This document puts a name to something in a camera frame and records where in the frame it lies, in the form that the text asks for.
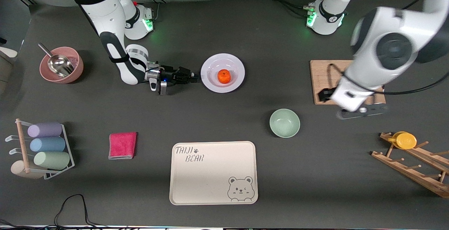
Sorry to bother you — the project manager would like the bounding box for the beige bear print tray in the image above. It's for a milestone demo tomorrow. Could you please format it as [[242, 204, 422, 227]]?
[[169, 141, 259, 205]]

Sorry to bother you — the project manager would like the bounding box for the pink bowl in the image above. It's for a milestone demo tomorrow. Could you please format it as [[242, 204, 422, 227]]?
[[39, 47, 84, 84]]

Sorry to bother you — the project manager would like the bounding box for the blue cup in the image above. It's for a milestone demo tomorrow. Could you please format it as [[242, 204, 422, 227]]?
[[29, 137, 66, 153]]

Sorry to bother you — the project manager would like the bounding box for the wooden peg rack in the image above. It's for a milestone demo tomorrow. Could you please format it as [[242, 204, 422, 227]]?
[[371, 132, 449, 199]]

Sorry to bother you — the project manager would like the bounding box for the orange fruit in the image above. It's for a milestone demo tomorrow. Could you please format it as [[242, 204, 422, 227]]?
[[217, 69, 232, 83]]

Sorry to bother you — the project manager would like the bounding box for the white round plate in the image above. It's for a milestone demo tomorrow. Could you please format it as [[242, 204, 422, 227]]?
[[200, 53, 246, 94]]

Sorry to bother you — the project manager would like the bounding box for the green cup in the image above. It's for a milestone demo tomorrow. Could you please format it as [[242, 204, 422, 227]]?
[[33, 151, 71, 170]]

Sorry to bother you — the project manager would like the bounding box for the black left arm base cable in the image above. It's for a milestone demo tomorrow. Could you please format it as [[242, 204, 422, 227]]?
[[264, 0, 311, 16]]

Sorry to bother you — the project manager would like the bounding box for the purple cup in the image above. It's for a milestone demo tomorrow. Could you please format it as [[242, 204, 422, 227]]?
[[27, 122, 63, 138]]

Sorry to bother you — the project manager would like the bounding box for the beige background object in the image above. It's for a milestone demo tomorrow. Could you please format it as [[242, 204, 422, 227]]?
[[0, 47, 18, 59]]

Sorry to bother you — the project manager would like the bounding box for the thin black looped cable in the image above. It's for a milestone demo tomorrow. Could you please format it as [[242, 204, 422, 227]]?
[[0, 194, 106, 229]]

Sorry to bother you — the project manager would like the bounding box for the wooden cutting board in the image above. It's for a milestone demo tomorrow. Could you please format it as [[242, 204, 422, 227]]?
[[310, 60, 387, 106]]

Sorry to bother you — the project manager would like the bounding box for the white wire cup rack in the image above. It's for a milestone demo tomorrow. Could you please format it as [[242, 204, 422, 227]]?
[[5, 119, 75, 180]]

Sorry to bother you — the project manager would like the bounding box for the metal scoop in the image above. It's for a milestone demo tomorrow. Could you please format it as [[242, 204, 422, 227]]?
[[38, 43, 75, 79]]

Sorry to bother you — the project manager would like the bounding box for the light green bowl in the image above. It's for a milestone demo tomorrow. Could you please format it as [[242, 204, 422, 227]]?
[[269, 108, 301, 138]]

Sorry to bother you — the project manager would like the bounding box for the pink folded cloth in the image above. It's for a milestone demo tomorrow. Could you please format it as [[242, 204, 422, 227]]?
[[108, 132, 138, 160]]

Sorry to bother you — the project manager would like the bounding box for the beige cup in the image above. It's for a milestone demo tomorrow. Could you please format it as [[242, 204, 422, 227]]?
[[11, 160, 45, 180]]

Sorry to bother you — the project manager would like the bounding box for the yellow cup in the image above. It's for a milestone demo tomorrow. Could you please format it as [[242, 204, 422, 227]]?
[[388, 131, 417, 150]]

